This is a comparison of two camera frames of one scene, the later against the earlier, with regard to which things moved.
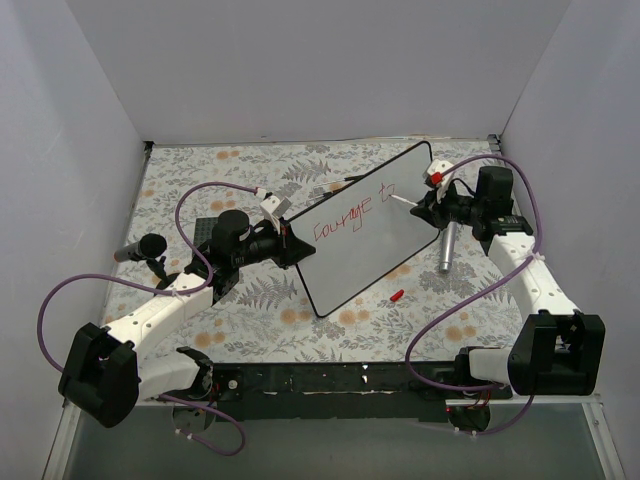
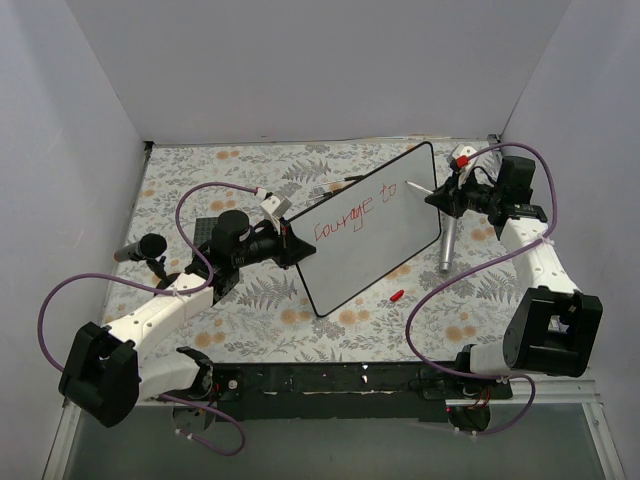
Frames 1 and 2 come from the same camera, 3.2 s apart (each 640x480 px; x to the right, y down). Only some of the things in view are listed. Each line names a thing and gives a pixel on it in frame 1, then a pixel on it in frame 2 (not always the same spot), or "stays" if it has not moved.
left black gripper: (283, 244) stays
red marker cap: (397, 295) stays
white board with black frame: (366, 233) stays
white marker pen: (403, 199) → (420, 186)
